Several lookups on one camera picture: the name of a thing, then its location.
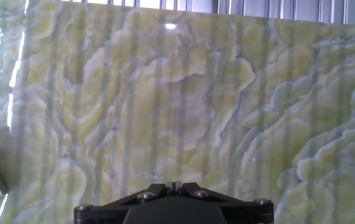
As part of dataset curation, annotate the green marble pattern mat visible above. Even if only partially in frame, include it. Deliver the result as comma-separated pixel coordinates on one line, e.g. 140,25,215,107
0,0,355,224

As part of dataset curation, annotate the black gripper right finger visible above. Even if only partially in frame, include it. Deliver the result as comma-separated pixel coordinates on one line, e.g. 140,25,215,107
174,182,275,224

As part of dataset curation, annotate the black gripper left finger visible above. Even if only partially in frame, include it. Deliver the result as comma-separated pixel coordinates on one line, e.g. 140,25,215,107
73,182,174,224

